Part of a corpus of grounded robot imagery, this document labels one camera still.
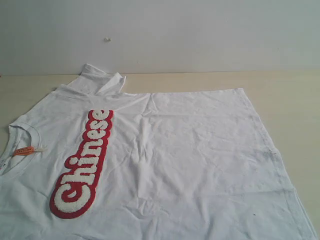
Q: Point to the white t-shirt red lettering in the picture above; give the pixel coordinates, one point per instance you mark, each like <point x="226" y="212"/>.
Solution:
<point x="145" y="166"/>

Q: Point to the orange neck tag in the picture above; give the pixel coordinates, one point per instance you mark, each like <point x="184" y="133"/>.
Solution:
<point x="25" y="151"/>

